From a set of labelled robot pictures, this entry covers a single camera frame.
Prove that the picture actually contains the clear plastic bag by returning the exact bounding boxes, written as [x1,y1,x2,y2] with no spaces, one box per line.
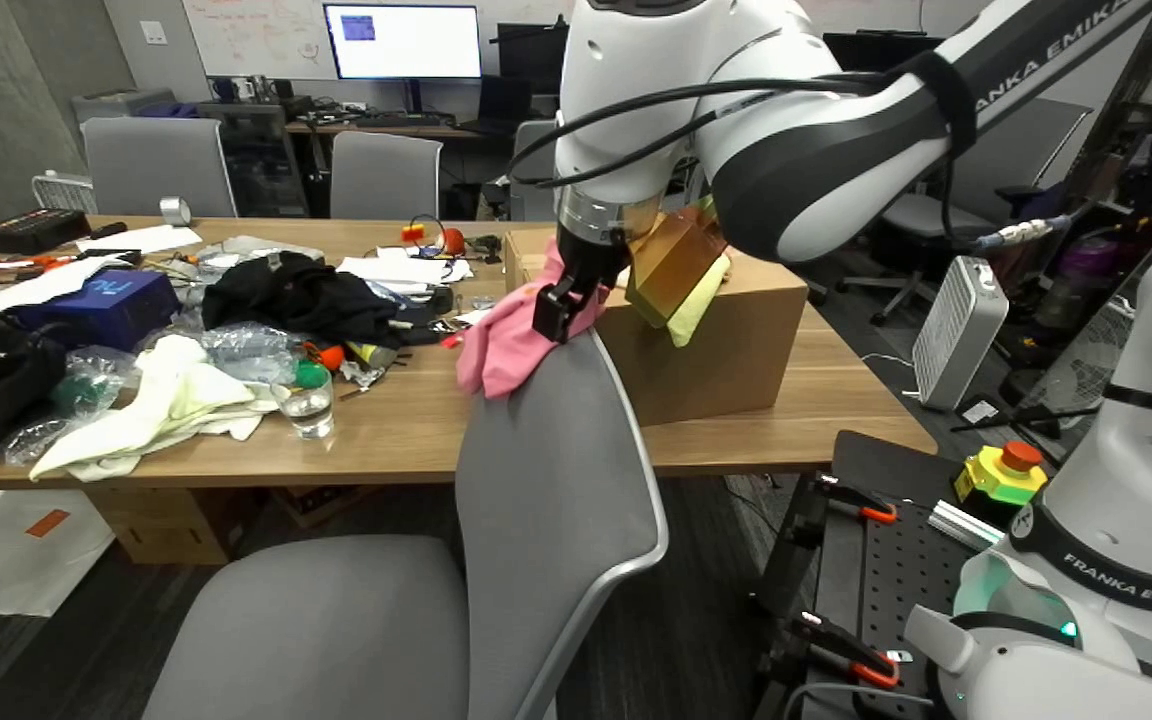
[190,318,338,446]

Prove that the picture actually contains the pink cloth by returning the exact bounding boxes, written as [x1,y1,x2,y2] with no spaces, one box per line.
[451,247,617,406]

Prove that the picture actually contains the orange black bar clamp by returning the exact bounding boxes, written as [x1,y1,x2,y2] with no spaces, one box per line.
[788,603,916,697]
[808,469,903,534]

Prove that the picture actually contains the black flat case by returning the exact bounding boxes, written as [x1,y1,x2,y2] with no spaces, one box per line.
[0,205,97,262]

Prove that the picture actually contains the grey chair with silver frame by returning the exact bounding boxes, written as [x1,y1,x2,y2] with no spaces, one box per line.
[138,327,672,720]

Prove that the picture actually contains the small cardboard box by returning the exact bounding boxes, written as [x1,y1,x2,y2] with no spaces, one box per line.
[77,478,231,573]

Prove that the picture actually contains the blue box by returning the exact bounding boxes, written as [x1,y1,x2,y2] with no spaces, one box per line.
[0,265,185,357]

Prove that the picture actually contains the white papers pile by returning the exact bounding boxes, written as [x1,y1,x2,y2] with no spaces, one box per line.
[332,243,477,302]

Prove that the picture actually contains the green ball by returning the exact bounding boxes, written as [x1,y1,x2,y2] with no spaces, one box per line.
[286,357,337,397]

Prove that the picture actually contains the white paper sheets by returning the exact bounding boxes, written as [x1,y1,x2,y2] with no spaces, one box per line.
[72,220,208,262]

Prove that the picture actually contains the white sheet with orange label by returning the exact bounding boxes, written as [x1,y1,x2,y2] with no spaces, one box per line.
[0,481,119,625]

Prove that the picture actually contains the white upright appliance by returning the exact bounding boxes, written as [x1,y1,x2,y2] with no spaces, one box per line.
[907,254,1015,417]

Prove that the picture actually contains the grey fabric chair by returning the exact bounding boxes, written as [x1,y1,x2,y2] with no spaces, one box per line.
[501,115,568,224]
[324,130,446,224]
[77,113,238,220]

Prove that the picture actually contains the whiteboard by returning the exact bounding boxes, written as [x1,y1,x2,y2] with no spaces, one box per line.
[181,0,337,81]

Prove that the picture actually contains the black clothes pile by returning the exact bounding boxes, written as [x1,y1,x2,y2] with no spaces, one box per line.
[200,247,455,352]

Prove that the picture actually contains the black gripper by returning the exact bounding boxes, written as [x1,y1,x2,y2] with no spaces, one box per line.
[530,196,634,343]

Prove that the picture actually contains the lit computer monitor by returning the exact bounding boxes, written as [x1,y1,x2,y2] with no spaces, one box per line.
[318,0,487,83]

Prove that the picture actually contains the yellow emergency stop button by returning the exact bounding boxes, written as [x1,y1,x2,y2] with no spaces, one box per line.
[950,436,1056,534]

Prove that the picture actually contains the black perforated mounting board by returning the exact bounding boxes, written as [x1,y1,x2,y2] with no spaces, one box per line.
[747,425,1007,720]

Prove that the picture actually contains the brown cardboard box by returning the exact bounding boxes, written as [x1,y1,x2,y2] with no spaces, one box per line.
[595,243,815,434]

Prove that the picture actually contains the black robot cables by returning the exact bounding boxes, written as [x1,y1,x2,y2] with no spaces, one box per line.
[493,54,985,192]

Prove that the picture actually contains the cream cloth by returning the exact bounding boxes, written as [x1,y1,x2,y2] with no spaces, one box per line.
[25,332,267,489]

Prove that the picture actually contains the dark computer monitor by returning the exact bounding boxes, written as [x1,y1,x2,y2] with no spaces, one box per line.
[493,17,572,101]

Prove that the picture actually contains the white paper sheet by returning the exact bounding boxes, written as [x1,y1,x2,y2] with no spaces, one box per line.
[0,254,127,322]

